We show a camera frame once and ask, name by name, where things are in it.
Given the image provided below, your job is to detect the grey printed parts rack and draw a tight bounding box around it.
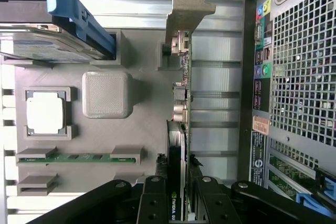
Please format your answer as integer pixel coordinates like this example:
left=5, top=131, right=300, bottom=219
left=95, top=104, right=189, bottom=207
left=0, top=28, right=191, bottom=198

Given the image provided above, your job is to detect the green RAM stick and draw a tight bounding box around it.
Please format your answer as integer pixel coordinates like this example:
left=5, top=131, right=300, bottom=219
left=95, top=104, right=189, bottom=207
left=18, top=154, right=137, bottom=164

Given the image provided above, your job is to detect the blue case latch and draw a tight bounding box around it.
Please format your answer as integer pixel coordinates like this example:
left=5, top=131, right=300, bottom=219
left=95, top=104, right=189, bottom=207
left=296, top=174, right=336, bottom=216

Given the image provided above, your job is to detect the black open PC case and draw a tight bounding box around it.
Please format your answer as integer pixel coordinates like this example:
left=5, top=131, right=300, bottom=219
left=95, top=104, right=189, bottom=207
left=237, top=0, right=336, bottom=224

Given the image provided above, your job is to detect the silver CPU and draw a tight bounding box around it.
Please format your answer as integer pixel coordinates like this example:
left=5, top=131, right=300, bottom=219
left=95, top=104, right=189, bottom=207
left=26, top=91, right=66, bottom=134

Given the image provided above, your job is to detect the hard disk with blue caddy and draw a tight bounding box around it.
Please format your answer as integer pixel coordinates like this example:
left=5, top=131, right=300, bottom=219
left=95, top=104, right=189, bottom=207
left=0, top=0, right=117, bottom=61

